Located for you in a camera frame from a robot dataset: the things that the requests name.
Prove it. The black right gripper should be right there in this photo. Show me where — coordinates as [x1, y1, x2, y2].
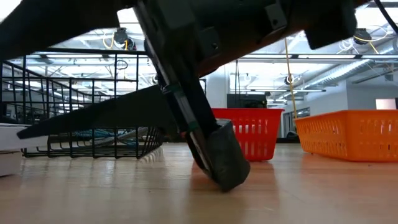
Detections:
[136, 0, 290, 193]

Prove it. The blue braided cable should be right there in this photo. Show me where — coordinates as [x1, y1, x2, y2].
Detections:
[72, 128, 139, 147]

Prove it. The black ceiling device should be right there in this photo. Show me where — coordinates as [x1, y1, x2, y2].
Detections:
[113, 27, 137, 51]
[353, 27, 373, 45]

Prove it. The dark square background object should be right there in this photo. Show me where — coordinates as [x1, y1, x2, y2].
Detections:
[226, 93, 269, 110]

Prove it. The red plastic basket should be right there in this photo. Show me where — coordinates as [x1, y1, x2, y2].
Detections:
[211, 107, 285, 162]

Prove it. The orange plastic basket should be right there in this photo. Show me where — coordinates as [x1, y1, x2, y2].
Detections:
[293, 109, 398, 163]

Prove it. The white monitor screen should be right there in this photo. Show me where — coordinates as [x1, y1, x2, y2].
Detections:
[375, 98, 398, 111]

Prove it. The black wire basket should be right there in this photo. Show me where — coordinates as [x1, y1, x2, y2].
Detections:
[0, 48, 208, 160]

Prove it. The yellow hanging cable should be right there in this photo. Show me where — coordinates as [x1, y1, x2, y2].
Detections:
[284, 37, 298, 119]

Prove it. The silver ventilation duct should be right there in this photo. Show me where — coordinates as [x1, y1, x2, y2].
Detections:
[297, 58, 398, 91]

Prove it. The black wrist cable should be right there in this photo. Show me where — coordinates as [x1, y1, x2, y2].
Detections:
[372, 0, 398, 35]

